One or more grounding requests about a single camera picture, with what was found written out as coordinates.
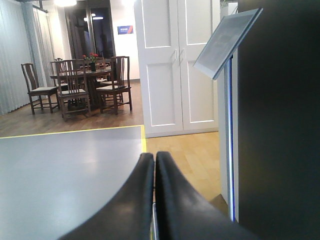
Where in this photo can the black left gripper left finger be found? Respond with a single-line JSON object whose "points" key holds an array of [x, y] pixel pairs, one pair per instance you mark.
{"points": [[127, 216]]}

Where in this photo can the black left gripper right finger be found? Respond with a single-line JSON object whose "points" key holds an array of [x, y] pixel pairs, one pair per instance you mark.
{"points": [[183, 214]]}

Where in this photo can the dark grey fridge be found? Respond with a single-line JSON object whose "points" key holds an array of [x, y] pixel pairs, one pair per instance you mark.
{"points": [[279, 121]]}

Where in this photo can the dark wooden chair right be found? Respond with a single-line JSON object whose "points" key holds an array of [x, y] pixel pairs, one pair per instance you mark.
{"points": [[120, 83]]}

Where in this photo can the dark wooden chair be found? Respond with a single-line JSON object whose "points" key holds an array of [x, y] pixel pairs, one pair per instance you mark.
{"points": [[120, 83], [35, 90], [73, 91]]}

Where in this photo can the dark wooden chair left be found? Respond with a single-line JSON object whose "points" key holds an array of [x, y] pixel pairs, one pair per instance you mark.
{"points": [[35, 90]]}

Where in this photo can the dark wooden dining table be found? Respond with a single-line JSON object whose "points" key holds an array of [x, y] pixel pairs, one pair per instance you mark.
{"points": [[91, 83]]}

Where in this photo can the silver sign stand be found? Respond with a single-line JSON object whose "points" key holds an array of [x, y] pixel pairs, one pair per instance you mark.
{"points": [[217, 56]]}

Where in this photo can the dark wooden chair front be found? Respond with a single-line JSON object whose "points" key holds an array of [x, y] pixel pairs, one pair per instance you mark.
{"points": [[73, 91]]}

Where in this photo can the red flowers in vase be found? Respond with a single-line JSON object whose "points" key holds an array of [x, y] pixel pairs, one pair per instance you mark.
{"points": [[91, 60]]}

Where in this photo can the blue wall sign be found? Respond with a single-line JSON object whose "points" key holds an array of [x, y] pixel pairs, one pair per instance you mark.
{"points": [[124, 30]]}

